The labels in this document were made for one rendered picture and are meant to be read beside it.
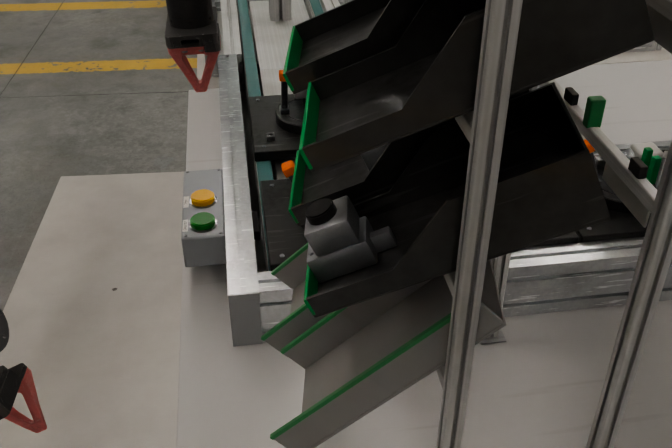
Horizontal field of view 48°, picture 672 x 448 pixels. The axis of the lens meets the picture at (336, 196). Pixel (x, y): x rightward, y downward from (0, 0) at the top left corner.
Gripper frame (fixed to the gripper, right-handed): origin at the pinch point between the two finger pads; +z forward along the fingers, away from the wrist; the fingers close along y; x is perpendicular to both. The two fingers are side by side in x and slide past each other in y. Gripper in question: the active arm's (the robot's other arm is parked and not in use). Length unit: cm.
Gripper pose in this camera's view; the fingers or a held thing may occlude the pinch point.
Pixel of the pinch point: (200, 85)
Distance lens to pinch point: 105.3
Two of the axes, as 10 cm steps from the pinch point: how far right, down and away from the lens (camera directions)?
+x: -9.9, 1.0, -1.0
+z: 0.3, 8.4, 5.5
